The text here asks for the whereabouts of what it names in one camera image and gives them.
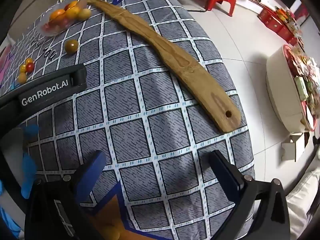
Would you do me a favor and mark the red tray of snacks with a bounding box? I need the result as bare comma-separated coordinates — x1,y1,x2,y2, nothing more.
282,44,320,132

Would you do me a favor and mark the red gift box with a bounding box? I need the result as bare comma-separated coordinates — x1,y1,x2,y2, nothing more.
280,25,300,44
257,6,285,34

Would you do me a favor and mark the pale yellow round fruit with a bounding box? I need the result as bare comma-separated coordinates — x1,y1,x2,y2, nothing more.
77,8,91,20

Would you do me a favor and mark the grey checked star blanket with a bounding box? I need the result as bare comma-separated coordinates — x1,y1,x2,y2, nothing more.
0,0,255,240

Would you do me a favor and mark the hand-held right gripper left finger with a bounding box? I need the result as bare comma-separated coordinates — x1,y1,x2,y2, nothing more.
24,150,118,240

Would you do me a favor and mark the brownish round fruit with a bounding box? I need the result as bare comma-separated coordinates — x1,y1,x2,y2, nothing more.
65,39,79,54

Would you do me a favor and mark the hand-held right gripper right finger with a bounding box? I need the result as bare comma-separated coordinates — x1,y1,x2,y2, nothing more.
209,150,290,240

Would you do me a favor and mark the cardboard piece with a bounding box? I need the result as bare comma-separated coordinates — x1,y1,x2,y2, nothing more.
281,132,310,162

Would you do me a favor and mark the round white table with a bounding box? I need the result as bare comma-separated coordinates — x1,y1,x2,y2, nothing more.
265,46,310,133

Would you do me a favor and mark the white cushion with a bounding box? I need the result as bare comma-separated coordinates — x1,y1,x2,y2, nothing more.
285,167,320,240

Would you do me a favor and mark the person's left hand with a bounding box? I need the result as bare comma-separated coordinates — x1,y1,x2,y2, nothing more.
21,124,40,199

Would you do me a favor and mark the clear plastic fruit container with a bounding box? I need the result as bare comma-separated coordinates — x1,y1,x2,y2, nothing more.
40,0,89,37

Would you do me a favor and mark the long wooden paddle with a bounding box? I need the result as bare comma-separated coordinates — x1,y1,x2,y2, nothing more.
84,0,242,133

